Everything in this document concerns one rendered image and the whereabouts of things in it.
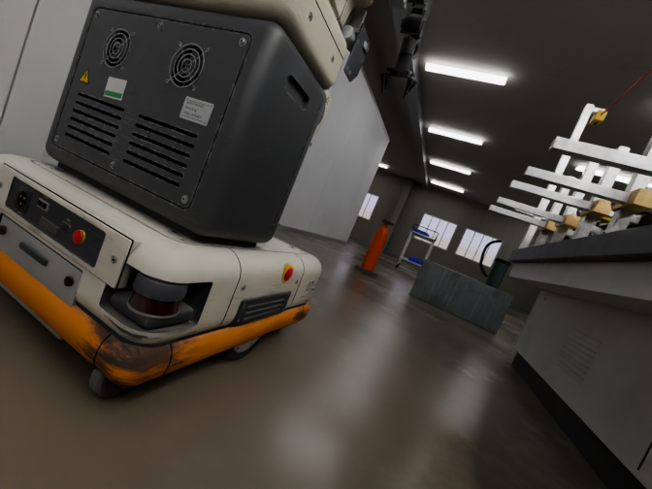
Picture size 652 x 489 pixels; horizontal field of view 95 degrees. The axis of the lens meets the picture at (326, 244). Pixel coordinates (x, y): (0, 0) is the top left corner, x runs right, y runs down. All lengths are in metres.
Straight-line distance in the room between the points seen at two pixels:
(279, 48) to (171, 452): 0.66
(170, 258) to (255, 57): 0.36
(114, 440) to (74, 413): 0.08
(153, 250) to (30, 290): 0.28
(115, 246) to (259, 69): 0.37
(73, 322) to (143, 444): 0.22
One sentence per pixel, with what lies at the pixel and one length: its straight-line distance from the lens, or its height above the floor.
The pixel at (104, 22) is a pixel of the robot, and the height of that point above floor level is 0.62.
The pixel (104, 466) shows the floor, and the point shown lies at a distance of 0.57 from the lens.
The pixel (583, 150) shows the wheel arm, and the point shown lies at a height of 0.81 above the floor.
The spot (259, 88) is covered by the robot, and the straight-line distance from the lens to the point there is 0.58.
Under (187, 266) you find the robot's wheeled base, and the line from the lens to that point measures 0.52.
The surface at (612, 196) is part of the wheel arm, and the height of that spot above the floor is 0.81.
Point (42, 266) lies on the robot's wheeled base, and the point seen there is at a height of 0.14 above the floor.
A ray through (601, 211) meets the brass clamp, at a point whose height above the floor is 0.82.
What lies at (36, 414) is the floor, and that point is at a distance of 0.64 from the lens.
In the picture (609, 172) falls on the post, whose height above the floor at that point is 0.99.
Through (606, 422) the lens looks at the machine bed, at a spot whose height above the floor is 0.16.
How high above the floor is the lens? 0.41
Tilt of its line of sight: 5 degrees down
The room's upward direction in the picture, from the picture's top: 22 degrees clockwise
